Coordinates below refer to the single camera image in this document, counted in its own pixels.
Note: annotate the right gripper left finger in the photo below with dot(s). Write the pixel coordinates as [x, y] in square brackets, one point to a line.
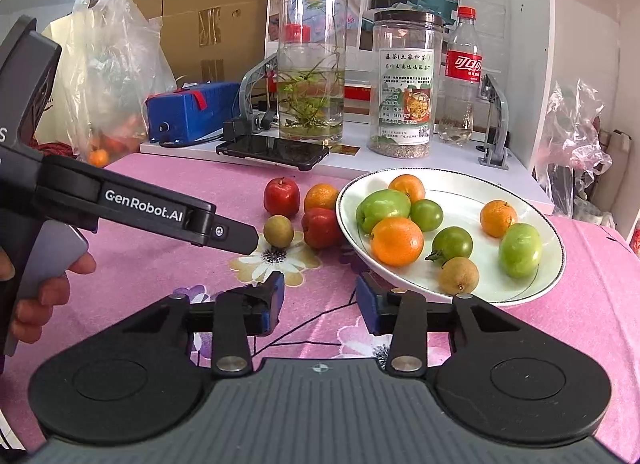
[234, 316]

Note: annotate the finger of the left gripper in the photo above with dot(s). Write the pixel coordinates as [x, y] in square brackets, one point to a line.
[232, 236]

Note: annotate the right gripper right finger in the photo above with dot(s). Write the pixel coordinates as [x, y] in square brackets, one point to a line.
[406, 316]

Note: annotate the brown-green kiwi-like fruit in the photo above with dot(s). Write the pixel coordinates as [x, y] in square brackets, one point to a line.
[459, 276]

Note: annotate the large orange tangerine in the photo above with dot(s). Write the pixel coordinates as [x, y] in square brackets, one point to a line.
[396, 241]

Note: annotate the green tomato with calyx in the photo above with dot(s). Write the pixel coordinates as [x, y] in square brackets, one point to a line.
[450, 243]

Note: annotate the small green tomato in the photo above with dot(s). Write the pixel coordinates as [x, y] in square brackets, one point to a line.
[427, 215]

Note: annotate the large green jujube fruit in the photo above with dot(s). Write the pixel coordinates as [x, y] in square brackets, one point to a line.
[520, 251]

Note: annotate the person's left hand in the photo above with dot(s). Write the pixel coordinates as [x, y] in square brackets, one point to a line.
[32, 314]

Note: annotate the red apple with stem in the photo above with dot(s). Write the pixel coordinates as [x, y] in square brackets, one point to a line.
[282, 197]

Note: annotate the white ceramic plate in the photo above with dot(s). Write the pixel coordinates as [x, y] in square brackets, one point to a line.
[461, 197]

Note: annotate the small red apple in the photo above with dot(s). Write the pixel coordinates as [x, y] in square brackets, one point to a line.
[321, 229]

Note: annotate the orange tangerine beside apple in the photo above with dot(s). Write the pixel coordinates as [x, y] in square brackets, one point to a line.
[321, 195]

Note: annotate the grey left phone stand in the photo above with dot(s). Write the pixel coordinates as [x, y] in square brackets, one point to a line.
[250, 121]

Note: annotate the grey phone stand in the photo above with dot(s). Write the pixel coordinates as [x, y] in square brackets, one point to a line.
[495, 151]
[250, 121]

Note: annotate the black smartphone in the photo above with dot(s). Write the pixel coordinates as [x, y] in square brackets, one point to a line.
[298, 154]

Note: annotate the orange tangerine on plate left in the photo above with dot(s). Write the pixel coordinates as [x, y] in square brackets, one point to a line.
[410, 185]

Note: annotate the orange tangerine on plate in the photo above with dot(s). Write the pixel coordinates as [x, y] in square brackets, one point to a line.
[410, 185]
[496, 217]

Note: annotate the blue power box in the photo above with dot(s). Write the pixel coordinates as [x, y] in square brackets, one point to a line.
[187, 115]

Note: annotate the orange tangerine on plate right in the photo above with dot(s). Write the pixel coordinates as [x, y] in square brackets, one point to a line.
[496, 217]

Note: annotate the clear plastic bag left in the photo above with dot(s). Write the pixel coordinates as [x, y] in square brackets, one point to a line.
[111, 63]

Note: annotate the white raised board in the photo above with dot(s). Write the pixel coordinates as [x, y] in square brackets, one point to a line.
[516, 179]

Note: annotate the grey right phone stand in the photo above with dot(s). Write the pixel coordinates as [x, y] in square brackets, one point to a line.
[495, 151]

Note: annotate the red cap plastic bottle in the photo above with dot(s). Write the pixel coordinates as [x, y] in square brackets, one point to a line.
[297, 33]

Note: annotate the clear jar with label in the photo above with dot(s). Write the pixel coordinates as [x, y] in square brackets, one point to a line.
[407, 48]

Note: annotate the cardboard box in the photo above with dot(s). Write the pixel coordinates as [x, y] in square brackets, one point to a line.
[209, 40]

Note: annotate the crumpled plastic bag on shelf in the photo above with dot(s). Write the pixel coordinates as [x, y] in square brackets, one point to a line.
[570, 156]

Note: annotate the coca-cola bottle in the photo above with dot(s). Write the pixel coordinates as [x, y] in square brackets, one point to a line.
[464, 64]

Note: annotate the glass vase with plant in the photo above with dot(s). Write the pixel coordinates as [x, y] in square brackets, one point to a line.
[310, 77]

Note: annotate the white shelf unit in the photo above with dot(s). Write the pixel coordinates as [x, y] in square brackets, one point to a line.
[596, 41]

